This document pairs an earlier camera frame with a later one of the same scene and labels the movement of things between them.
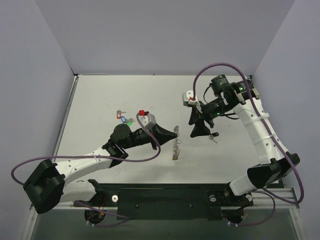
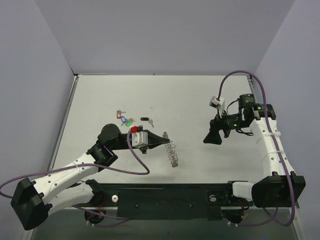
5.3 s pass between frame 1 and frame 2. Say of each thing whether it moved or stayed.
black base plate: stayed
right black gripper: moved
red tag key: stayed
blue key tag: stayed
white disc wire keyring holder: moved
